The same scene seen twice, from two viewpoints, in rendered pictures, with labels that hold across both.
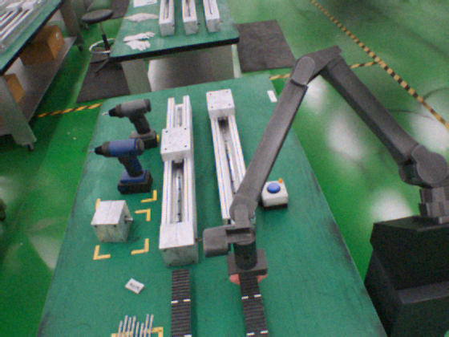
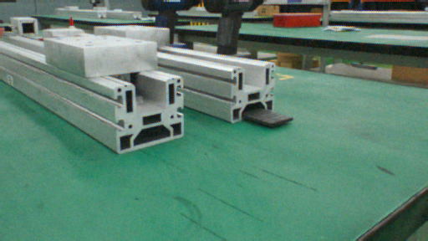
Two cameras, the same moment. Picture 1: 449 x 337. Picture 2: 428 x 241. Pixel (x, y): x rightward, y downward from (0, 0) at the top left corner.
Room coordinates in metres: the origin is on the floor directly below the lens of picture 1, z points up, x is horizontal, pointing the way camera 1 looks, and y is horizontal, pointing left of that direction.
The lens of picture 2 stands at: (1.95, -0.27, 0.96)
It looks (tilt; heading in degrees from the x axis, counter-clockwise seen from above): 13 degrees down; 140
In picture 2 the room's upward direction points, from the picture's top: straight up
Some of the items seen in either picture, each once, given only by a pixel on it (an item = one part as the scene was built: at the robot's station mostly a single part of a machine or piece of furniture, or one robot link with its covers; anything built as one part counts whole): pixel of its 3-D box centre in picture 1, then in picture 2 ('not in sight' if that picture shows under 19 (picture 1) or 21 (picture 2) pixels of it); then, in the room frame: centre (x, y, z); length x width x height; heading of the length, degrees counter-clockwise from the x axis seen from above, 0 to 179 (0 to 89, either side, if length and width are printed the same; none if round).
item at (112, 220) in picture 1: (115, 221); not in sight; (0.84, 0.38, 0.83); 0.11 x 0.10 x 0.10; 82
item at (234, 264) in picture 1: (245, 256); not in sight; (0.56, -0.02, 0.92); 0.10 x 0.07 x 0.07; 90
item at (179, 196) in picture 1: (180, 155); (132, 62); (1.15, 0.17, 0.82); 0.80 x 0.10 x 0.09; 0
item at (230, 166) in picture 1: (227, 148); (48, 71); (1.15, -0.02, 0.82); 0.80 x 0.10 x 0.09; 0
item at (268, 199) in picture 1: (271, 195); not in sight; (0.87, -0.15, 0.81); 0.10 x 0.08 x 0.06; 90
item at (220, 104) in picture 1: (220, 106); (99, 62); (1.40, -0.03, 0.87); 0.16 x 0.11 x 0.07; 0
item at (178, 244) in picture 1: (183, 243); (61, 44); (0.71, 0.15, 0.83); 0.12 x 0.09 x 0.10; 90
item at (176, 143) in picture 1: (177, 145); (131, 42); (1.15, 0.17, 0.87); 0.16 x 0.11 x 0.07; 0
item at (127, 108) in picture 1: (131, 125); (239, 34); (1.32, 0.36, 0.89); 0.20 x 0.08 x 0.22; 95
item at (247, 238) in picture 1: (241, 241); not in sight; (0.56, -0.02, 0.98); 0.07 x 0.06 x 0.07; 88
